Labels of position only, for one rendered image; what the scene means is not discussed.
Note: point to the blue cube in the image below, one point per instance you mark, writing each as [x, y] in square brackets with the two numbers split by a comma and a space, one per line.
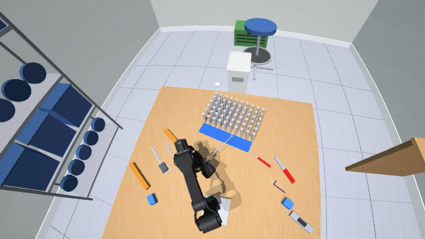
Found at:
[287, 203]
[151, 199]

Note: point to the orange flat bar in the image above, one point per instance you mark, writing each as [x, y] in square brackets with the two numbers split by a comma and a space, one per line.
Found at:
[138, 174]
[169, 134]

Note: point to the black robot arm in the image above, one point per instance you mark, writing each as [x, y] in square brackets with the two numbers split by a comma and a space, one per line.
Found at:
[186, 162]

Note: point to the blue flat strip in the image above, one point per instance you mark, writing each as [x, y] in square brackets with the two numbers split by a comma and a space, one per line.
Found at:
[223, 136]

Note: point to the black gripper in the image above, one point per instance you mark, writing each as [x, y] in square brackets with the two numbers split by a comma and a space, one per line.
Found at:
[206, 168]

